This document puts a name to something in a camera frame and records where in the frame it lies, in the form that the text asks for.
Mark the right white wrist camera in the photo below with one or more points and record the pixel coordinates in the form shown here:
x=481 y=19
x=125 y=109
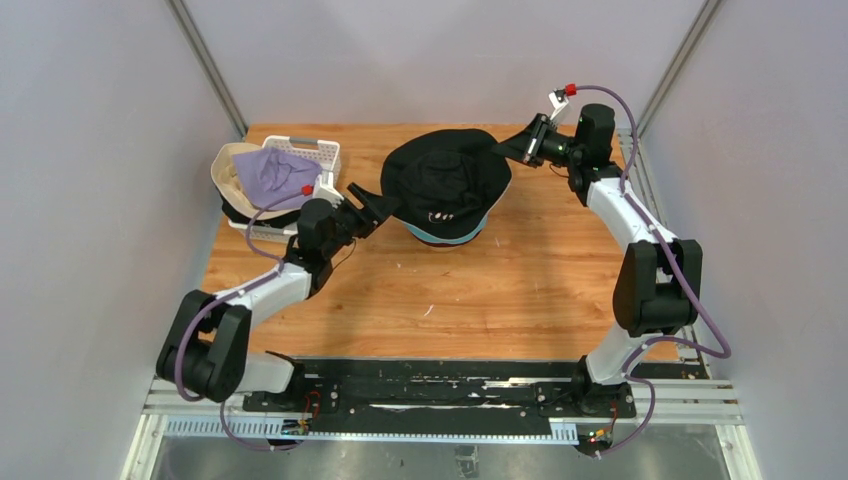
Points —
x=559 y=100

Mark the white slotted cable duct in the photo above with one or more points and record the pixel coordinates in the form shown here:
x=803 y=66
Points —
x=282 y=429

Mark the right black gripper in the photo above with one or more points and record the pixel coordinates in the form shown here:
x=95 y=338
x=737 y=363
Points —
x=526 y=146

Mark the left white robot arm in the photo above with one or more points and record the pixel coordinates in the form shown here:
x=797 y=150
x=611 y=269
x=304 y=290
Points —
x=205 y=353

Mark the maroon bucket hat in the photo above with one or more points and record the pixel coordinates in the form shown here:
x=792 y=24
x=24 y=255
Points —
x=444 y=247

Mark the white perforated plastic basket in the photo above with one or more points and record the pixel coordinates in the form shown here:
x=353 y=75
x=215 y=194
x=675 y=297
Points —
x=325 y=153

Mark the cream straw-coloured bucket hat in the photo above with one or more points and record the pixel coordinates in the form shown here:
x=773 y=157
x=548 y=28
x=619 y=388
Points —
x=235 y=204

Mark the lavender bucket hat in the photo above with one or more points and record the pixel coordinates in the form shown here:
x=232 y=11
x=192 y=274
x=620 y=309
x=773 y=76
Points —
x=273 y=178

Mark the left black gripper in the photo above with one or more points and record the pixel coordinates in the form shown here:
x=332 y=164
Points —
x=377 y=208

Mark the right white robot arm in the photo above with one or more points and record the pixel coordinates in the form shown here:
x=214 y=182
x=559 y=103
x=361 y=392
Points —
x=660 y=274

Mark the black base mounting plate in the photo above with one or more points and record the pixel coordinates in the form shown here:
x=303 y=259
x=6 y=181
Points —
x=439 y=396

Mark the teal bucket hat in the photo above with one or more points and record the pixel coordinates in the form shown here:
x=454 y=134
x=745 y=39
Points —
x=454 y=236

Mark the beige bucket hat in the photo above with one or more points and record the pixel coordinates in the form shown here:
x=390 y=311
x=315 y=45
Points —
x=446 y=179

